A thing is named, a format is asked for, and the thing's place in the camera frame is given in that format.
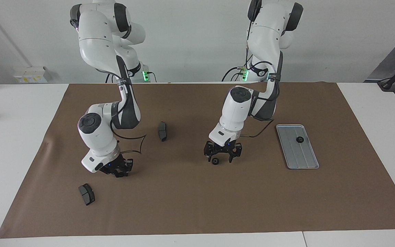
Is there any brown paper table mat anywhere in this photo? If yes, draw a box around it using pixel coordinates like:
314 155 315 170
0 82 395 239

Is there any black left base cable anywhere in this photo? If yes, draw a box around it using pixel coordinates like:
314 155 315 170
222 66 245 82

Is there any long slim grey brake pad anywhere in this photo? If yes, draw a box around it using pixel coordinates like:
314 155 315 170
158 121 168 142

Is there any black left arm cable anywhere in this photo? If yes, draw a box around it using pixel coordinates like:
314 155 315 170
240 0 284 138

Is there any white wall socket box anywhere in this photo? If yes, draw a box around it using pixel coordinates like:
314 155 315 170
13 66 52 84

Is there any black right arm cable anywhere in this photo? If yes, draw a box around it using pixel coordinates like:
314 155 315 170
110 57 147 154

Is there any short wide grey brake pad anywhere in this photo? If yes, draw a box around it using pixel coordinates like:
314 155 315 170
78 183 96 206

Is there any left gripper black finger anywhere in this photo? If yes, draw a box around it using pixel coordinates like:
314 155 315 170
228 143 242 163
203 142 218 162

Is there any silver ribbed metal tray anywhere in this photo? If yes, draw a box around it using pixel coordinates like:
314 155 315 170
276 124 320 170

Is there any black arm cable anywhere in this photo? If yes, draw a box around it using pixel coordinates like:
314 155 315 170
110 57 147 154
240 0 284 138

